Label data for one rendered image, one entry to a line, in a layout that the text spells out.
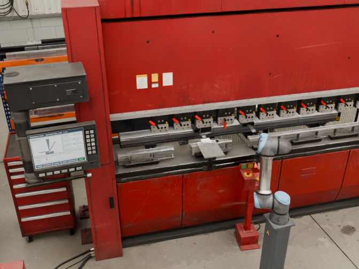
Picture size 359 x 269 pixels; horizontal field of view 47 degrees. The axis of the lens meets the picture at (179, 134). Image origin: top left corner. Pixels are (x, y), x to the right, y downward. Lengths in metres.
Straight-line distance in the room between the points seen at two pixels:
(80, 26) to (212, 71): 1.15
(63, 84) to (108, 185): 1.12
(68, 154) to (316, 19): 2.26
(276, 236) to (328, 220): 1.43
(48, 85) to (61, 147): 0.45
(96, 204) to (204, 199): 1.03
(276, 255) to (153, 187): 1.19
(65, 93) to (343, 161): 2.83
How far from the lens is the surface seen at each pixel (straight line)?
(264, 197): 3.16
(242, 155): 3.84
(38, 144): 2.89
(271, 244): 3.40
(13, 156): 3.87
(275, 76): 3.73
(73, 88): 2.76
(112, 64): 3.27
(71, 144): 2.91
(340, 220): 4.72
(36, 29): 7.40
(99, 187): 3.54
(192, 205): 3.98
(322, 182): 4.48
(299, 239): 4.38
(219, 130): 4.08
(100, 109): 3.18
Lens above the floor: 2.91
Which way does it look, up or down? 30 degrees down
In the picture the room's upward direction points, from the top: straight up
